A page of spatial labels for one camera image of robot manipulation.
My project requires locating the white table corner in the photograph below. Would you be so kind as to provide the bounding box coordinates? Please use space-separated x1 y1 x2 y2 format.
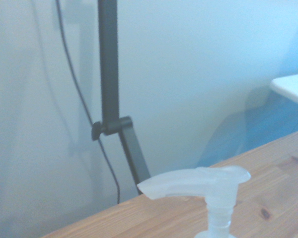
270 72 298 109

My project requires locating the thin black cable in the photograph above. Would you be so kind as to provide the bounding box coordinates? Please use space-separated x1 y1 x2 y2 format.
55 0 122 205

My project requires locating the black camera stand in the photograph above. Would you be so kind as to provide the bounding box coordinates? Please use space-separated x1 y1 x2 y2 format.
91 0 151 196

